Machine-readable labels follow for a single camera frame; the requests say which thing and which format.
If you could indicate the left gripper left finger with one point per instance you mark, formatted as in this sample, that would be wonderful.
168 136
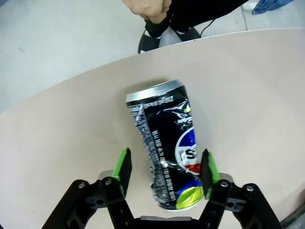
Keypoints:
119 176

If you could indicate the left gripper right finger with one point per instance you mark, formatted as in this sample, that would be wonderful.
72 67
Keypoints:
210 174

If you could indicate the crushed black soda can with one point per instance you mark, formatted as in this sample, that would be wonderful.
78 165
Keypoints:
168 148

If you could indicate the person's right hand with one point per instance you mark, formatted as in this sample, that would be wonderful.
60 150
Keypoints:
149 9

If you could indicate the blue fabric piece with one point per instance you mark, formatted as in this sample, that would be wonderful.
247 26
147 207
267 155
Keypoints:
271 6

